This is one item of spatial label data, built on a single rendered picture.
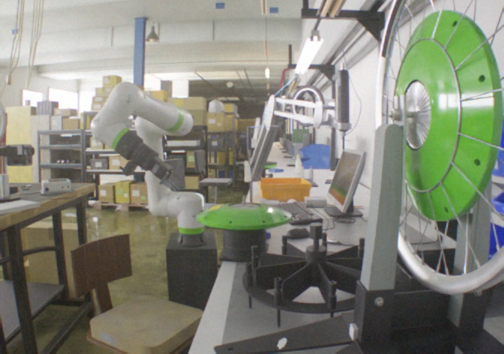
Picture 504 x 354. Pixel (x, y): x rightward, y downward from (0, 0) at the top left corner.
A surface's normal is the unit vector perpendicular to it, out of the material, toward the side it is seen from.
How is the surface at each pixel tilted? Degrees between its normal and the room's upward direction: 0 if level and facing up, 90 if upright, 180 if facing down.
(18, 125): 90
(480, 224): 90
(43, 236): 90
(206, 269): 90
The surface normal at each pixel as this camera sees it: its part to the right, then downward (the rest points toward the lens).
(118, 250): 0.73, 0.05
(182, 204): -0.28, 0.05
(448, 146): -0.95, 0.15
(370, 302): 0.02, 0.08
